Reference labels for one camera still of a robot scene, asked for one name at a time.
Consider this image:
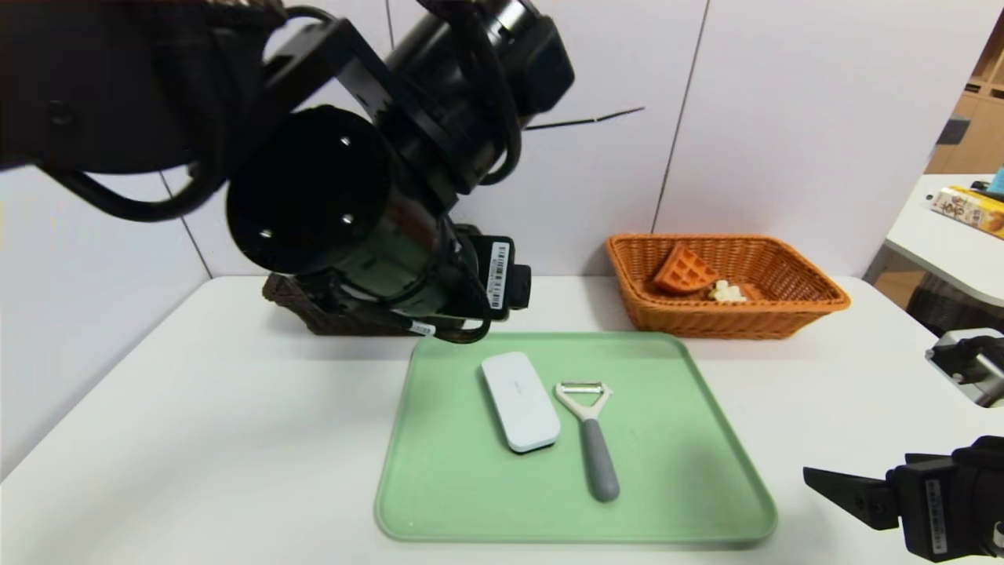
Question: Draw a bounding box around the white side table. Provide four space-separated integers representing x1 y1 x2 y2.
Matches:
885 174 1004 307

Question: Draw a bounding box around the yellow snack box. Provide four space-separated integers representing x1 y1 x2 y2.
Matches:
930 186 1004 240

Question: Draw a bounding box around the orange wicker basket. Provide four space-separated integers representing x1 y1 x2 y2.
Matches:
606 232 853 340

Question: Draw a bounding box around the wooden shelf unit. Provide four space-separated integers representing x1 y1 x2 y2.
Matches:
926 16 1004 177

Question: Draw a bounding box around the orange toy waffle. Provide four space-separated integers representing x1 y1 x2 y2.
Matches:
653 242 720 297

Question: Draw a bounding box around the dark brown wicker basket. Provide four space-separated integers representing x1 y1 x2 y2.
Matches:
262 272 440 337

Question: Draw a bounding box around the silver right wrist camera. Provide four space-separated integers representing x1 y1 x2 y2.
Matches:
926 328 1004 407

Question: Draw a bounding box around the white rectangular case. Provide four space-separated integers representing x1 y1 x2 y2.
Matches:
481 352 562 454

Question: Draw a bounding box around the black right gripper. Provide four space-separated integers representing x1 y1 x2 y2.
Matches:
802 435 1004 563

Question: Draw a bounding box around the light green plastic tray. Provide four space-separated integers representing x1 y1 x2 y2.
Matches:
375 331 779 545

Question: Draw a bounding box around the peeler with grey handle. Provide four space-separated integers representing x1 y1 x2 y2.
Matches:
555 381 620 504

